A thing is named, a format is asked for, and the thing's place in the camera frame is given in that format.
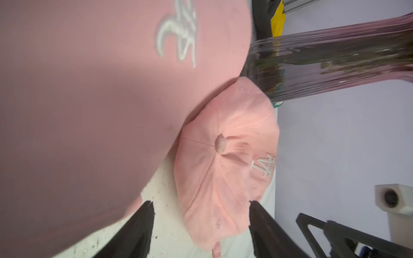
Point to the green garden gloves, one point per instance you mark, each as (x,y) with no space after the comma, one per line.
(277,104)

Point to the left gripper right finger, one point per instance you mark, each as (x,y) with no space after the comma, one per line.
(269,239)

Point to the yellow tool handle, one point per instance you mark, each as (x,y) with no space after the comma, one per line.
(278,20)

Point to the purple glass vase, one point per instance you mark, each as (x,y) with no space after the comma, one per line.
(310,63)

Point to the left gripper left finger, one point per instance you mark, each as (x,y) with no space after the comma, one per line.
(133,240)

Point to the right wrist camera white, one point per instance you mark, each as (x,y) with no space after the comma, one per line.
(397,201)

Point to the pink cap LA logo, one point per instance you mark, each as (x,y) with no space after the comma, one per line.
(226,158)

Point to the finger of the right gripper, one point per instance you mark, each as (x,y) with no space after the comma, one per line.
(346,242)

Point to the pink cap R logo front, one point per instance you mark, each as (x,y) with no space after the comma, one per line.
(93,96)

